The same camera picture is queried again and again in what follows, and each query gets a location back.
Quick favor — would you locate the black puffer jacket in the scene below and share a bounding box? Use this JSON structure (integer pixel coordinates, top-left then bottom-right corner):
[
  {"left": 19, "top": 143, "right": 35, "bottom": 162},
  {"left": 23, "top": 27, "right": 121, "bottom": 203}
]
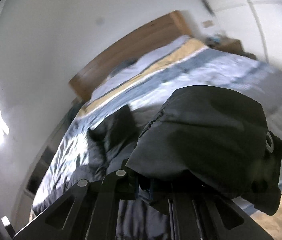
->
[{"left": 87, "top": 84, "right": 282, "bottom": 240}]

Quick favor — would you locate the white wardrobe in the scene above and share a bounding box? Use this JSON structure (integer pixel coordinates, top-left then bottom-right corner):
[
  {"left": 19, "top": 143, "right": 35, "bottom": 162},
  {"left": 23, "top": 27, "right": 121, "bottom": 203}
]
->
[{"left": 205, "top": 0, "right": 282, "bottom": 70}]

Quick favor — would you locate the striped duvet cover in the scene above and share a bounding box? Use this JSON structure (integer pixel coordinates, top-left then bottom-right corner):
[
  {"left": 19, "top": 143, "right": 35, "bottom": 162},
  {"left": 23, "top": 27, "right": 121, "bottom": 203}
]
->
[{"left": 30, "top": 35, "right": 282, "bottom": 240}]

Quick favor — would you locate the light blue pillow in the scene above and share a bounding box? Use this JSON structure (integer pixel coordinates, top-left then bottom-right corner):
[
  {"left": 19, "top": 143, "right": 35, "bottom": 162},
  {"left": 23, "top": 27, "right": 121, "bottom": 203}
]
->
[{"left": 90, "top": 35, "right": 190, "bottom": 101}]

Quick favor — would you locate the white shelf unit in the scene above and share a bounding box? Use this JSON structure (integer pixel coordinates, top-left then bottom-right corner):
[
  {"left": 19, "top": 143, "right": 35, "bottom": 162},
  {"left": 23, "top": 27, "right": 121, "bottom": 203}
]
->
[{"left": 13, "top": 98, "right": 84, "bottom": 230}]

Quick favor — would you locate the beige wall switch plate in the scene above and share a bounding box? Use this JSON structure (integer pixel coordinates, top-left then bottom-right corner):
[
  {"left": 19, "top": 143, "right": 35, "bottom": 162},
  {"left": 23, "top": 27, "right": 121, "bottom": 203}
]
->
[{"left": 201, "top": 20, "right": 214, "bottom": 28}]

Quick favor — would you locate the wooden nightstand right side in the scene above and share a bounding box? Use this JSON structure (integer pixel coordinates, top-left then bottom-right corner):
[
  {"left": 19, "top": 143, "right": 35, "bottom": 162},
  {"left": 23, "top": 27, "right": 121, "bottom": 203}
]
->
[{"left": 206, "top": 37, "right": 244, "bottom": 55}]

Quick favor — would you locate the wooden headboard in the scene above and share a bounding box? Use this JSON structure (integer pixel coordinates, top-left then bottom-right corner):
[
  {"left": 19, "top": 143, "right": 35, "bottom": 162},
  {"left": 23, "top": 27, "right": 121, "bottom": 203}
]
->
[{"left": 69, "top": 10, "right": 193, "bottom": 101}]

